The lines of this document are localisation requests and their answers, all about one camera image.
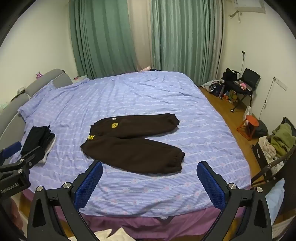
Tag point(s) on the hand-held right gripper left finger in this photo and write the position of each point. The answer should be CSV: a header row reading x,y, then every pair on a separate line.
x,y
89,185

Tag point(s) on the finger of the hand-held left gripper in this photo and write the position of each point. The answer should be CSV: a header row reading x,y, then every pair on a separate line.
x,y
34,155
12,150

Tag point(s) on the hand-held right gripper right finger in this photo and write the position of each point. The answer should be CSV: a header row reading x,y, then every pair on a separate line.
x,y
211,186

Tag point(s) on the brown pants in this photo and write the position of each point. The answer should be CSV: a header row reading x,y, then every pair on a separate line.
x,y
138,150

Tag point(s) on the white folded garment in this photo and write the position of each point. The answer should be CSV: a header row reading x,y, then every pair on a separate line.
x,y
49,148

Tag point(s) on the stack of dark folded clothes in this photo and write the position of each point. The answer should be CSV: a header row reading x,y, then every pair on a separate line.
x,y
37,136

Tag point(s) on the light blue cloth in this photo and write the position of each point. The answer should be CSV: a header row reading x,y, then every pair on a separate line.
x,y
276,197

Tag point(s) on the white floral cloth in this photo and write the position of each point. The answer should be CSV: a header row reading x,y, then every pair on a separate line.
x,y
268,148

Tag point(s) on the grey padded headboard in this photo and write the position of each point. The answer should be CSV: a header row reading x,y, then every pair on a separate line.
x,y
46,79

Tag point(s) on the dark grey bag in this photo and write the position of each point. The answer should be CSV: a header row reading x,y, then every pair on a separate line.
x,y
262,128

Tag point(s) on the orange stool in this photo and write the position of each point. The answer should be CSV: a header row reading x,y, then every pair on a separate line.
x,y
252,120

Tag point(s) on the small pink figure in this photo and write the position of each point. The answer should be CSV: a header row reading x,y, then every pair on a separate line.
x,y
39,74

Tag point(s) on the white plastic bag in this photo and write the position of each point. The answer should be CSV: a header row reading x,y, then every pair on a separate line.
x,y
248,112

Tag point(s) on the olive green cloth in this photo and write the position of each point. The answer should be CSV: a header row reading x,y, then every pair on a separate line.
x,y
282,139

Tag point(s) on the pile of colourful toys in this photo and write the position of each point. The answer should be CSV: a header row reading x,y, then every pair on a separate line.
x,y
231,95

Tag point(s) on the patterned tote bag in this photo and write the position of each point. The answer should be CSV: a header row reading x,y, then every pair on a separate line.
x,y
216,88

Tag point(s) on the pink plush toy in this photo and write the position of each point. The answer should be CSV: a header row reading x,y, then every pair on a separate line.
x,y
243,85

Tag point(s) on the purple floral bed sheet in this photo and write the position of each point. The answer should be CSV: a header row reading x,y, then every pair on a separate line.
x,y
150,97

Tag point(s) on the black bag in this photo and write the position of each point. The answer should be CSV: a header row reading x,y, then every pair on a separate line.
x,y
230,74

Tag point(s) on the black folding chair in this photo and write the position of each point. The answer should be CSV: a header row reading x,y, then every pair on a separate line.
x,y
251,76

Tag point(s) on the green curtain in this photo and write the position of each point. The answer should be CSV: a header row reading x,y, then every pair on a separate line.
x,y
185,34
104,34

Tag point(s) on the white air conditioner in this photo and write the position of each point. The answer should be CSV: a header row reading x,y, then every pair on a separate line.
x,y
249,7

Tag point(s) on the white wall power strip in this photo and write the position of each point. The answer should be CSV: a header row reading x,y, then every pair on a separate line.
x,y
280,83

